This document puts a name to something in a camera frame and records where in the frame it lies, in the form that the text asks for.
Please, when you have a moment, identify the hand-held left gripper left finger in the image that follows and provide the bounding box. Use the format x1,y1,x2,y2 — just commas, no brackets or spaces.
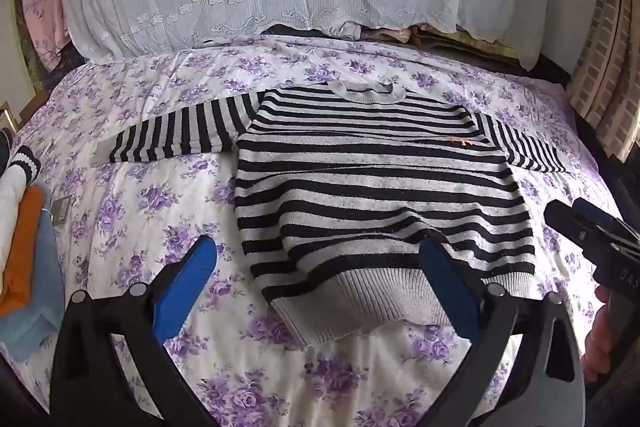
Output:
50,236,219,427

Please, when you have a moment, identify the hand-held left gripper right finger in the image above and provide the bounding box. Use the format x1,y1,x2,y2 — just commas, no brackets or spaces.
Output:
417,238,587,427

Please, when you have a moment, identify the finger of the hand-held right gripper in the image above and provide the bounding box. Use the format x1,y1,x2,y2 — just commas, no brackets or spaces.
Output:
544,201,613,260
572,198,640,239

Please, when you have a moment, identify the black white striped sweater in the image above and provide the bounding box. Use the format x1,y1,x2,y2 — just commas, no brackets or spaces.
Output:
91,79,568,349

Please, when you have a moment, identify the person's right hand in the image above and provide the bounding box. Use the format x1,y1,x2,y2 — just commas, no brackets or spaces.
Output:
581,286,618,384

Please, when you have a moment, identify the purple floral bed sheet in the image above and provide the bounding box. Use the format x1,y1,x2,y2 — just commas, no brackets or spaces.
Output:
0,34,608,427

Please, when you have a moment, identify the brick pattern curtain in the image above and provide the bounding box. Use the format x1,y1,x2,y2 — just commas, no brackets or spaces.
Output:
566,0,640,160

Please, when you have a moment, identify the small grey tag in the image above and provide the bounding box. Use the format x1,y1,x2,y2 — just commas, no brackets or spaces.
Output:
51,198,72,226

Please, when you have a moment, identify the light blue folded cloth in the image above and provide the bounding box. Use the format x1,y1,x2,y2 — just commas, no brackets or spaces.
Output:
0,217,67,362

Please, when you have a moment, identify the orange folded cloth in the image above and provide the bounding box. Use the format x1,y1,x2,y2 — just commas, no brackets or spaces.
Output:
0,186,49,319

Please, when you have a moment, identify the brown folded cloth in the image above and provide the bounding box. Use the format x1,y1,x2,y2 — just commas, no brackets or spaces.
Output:
414,24,532,72

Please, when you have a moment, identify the black white striped cuff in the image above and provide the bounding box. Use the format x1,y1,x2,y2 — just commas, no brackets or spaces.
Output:
9,146,42,184

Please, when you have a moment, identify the beige crumpled cloth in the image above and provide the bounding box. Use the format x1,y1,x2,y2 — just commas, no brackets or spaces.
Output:
359,26,415,44

